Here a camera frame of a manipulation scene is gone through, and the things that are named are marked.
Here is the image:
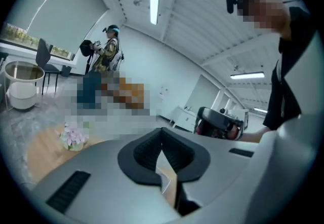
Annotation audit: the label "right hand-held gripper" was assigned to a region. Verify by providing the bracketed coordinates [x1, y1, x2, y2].
[196, 106, 250, 141]

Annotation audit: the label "person's right hand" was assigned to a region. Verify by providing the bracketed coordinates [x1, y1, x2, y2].
[226, 125, 242, 140]

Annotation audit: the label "person's black top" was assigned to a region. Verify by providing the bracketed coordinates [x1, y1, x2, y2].
[263, 6, 317, 131]

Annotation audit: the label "black bag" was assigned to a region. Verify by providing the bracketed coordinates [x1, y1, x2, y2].
[79, 40, 96, 76]

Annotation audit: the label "clear plastic container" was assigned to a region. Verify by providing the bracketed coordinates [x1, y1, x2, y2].
[155, 166, 178, 193]

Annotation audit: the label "white low cabinet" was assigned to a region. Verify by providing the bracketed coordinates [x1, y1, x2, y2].
[172, 105, 198, 132]

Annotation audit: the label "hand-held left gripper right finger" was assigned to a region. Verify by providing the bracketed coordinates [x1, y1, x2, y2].
[161, 128, 259, 216]

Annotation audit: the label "black chair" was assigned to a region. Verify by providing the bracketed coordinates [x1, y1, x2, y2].
[35, 38, 62, 95]

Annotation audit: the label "black head-mounted camera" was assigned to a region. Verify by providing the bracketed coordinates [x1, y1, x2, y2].
[225, 0, 245, 15]

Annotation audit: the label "person's head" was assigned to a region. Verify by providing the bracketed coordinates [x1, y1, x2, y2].
[237, 0, 292, 41]

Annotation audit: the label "oval wooden coffee table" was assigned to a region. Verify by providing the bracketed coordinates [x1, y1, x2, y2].
[26, 126, 108, 183]

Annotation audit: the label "person's right forearm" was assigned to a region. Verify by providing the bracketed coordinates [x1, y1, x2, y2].
[240, 126, 269, 144]

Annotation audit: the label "pink flowers in pot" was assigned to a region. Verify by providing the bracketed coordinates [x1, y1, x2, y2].
[59, 123, 89, 152]

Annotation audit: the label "grey roller blind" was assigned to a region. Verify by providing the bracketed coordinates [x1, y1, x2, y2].
[26, 0, 110, 54]

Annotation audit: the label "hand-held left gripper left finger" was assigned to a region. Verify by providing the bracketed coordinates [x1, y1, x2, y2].
[31, 128, 183, 224]

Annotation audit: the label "brown wooden bench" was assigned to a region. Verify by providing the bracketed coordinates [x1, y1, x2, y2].
[101, 77, 145, 110]

